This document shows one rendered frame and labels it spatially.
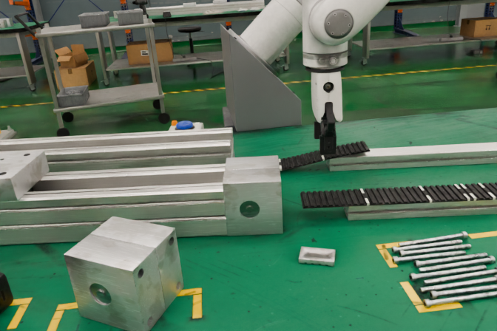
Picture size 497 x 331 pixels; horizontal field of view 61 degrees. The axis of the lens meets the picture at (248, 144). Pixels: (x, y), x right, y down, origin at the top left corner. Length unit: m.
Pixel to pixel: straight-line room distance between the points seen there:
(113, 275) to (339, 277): 0.29
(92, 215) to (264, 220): 0.27
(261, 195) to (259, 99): 0.50
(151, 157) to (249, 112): 0.35
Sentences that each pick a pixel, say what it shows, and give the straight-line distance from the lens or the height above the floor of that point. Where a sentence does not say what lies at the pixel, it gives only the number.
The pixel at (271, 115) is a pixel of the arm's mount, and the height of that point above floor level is 0.82.
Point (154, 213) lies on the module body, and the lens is 0.69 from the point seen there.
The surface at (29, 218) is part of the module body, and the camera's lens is 0.76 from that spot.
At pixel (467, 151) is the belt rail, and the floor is 0.81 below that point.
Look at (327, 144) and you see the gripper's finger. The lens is 0.83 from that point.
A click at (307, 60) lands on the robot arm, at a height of 1.01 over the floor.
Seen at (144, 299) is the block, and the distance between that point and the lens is 0.53.
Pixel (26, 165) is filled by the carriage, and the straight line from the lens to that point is 0.77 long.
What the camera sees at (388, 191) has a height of 0.81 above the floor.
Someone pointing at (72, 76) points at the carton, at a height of 0.15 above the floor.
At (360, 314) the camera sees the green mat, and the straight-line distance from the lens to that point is 0.56.
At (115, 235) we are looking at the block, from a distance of 0.57.
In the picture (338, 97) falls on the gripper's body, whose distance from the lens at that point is 0.81.
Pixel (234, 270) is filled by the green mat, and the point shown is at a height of 0.78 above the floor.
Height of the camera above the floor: 1.17
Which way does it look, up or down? 22 degrees down
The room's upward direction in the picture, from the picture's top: 4 degrees counter-clockwise
